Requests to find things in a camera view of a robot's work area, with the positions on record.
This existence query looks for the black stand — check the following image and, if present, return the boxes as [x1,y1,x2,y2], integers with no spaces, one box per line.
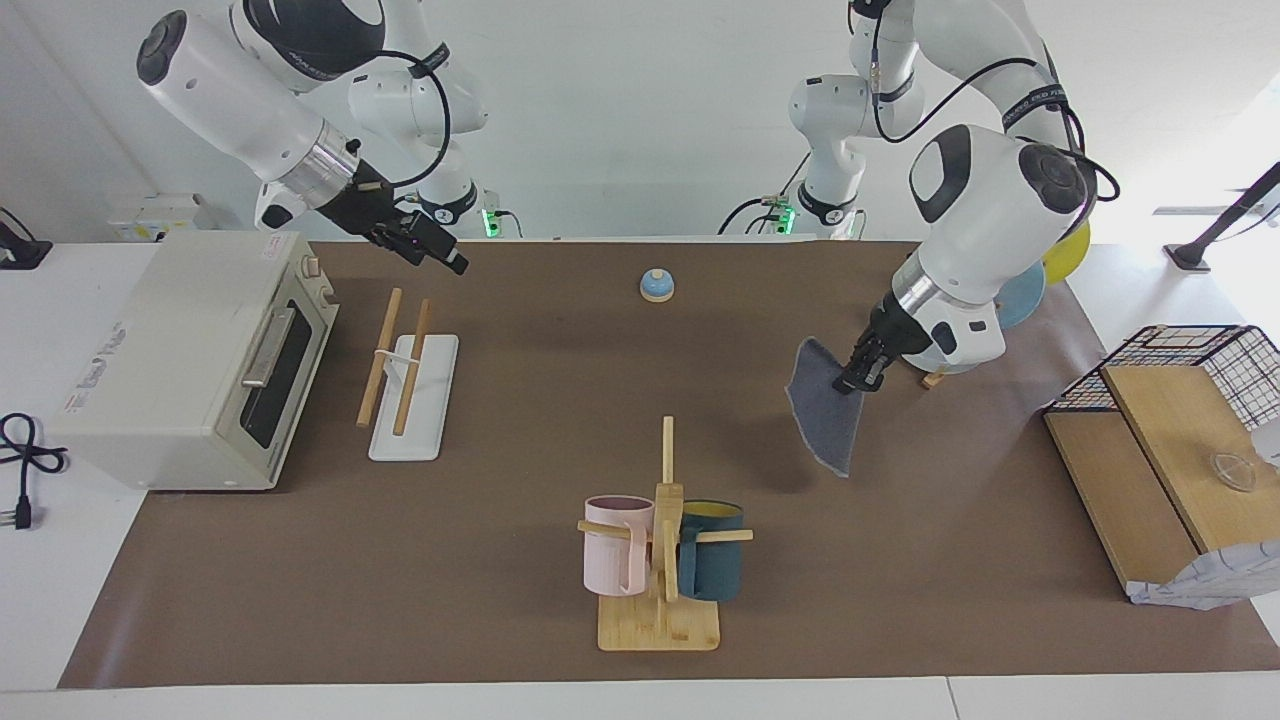
[1162,160,1280,274]

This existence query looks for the wooden mug tree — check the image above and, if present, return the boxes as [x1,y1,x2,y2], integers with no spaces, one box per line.
[576,415,755,654]

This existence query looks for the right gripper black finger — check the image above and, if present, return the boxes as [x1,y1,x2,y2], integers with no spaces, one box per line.
[412,210,465,261]
[396,236,470,278]

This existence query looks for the white towel rack wooden bars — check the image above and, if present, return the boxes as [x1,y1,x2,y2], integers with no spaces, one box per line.
[355,287,461,463]

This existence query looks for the dark teal mug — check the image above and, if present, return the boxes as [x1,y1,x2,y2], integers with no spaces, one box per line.
[676,499,747,603]

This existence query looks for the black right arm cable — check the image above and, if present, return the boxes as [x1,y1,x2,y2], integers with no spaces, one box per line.
[354,47,454,192]

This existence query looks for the light blue plate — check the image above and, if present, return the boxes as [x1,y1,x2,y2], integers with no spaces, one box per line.
[994,260,1048,330]

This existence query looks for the grey plate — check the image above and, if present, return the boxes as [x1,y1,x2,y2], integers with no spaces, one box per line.
[905,348,983,378]

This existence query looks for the purple and grey towel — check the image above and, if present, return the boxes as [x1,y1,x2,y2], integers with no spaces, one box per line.
[785,336,867,480]

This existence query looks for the beige toaster oven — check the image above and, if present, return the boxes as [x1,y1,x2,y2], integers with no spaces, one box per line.
[47,229,342,494]

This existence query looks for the black power cord with plug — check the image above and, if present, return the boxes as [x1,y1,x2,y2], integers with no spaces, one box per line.
[0,411,70,532]

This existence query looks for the clear glass lid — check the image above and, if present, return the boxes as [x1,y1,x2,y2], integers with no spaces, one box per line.
[1204,449,1257,492]

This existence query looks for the yellow plate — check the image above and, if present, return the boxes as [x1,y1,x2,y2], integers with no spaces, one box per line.
[1041,221,1092,285]

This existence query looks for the pink mug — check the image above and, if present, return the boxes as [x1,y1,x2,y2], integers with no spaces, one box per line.
[583,494,657,598]

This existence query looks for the white power strip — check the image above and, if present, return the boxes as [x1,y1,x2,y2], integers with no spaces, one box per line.
[107,194,217,244]

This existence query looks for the wooden box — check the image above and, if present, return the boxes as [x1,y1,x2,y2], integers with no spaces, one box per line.
[1042,362,1280,601]

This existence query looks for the black wire basket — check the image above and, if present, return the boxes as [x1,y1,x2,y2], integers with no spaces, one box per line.
[1042,324,1280,463]

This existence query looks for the brown table mat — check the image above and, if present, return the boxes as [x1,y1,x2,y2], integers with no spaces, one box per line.
[56,239,1280,690]

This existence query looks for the black clamp mount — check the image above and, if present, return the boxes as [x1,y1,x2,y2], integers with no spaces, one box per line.
[0,206,54,272]

